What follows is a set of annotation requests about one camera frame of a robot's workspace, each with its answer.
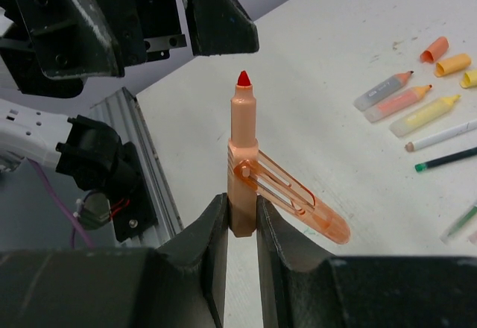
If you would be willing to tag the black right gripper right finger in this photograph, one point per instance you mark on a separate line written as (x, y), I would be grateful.
(304, 285)

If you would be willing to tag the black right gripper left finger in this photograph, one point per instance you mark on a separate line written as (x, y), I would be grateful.
(180, 284)

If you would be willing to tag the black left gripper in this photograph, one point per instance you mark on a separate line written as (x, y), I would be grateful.
(52, 47)

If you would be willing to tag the orange clear highlighter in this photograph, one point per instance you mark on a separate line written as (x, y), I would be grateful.
(251, 173)

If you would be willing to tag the white pen with tan cap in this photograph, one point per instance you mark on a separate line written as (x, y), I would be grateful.
(441, 136)

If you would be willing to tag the dark green thin pen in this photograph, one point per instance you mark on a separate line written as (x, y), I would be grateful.
(460, 224)

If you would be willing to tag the white marker with peach tip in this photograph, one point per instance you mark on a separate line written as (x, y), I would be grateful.
(382, 90)

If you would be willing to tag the orange highlighter marker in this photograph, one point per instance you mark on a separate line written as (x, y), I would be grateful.
(396, 103)

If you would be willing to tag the green clear pen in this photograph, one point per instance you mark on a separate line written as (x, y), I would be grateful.
(451, 158)

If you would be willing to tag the yellow highlighter marker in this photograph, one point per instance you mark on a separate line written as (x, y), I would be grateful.
(423, 116)

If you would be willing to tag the yellow marker cap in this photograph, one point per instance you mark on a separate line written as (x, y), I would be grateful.
(469, 79)

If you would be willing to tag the peach marker cap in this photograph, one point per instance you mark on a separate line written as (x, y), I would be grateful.
(435, 50)

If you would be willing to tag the orange marker cap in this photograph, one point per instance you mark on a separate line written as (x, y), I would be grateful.
(452, 65)

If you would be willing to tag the thin orange pen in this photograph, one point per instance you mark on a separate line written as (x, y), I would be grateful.
(473, 238)

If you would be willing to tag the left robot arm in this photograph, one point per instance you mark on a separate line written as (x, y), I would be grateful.
(87, 150)

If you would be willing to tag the aluminium table edge rail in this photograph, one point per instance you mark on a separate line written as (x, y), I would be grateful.
(160, 221)

